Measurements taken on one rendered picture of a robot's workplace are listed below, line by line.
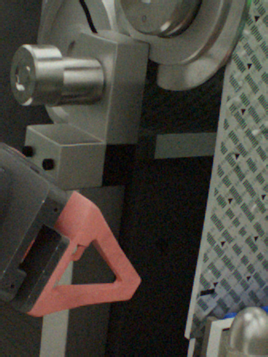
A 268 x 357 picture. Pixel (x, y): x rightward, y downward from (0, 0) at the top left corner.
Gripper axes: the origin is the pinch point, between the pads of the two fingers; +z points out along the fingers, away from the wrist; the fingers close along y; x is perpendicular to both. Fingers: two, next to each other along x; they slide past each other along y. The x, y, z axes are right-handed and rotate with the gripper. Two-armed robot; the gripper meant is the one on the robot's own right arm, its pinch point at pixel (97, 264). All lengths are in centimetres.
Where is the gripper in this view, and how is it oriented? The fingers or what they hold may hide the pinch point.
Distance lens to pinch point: 55.3
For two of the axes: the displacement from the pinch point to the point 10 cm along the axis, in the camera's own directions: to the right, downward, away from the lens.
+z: 6.8, 3.9, 6.3
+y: 5.4, 3.2, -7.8
